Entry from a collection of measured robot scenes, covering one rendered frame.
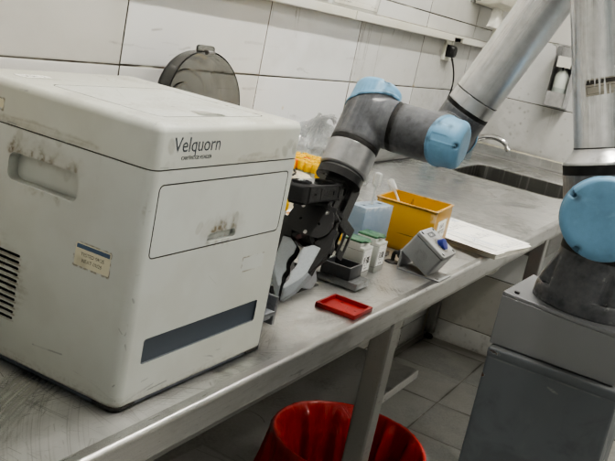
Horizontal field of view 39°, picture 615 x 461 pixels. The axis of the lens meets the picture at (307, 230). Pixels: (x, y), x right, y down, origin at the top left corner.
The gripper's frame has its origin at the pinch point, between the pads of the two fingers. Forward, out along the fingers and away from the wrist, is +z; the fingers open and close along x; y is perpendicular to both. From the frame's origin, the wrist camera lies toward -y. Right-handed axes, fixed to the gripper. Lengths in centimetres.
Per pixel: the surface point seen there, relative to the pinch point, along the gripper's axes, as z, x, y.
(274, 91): -61, 59, 69
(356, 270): -12.0, 0.5, 24.3
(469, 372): -40, 27, 253
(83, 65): -28, 60, 7
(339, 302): -4.4, -2.2, 16.6
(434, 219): -33, 0, 50
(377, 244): -19.8, 2.2, 32.9
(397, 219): -31, 7, 51
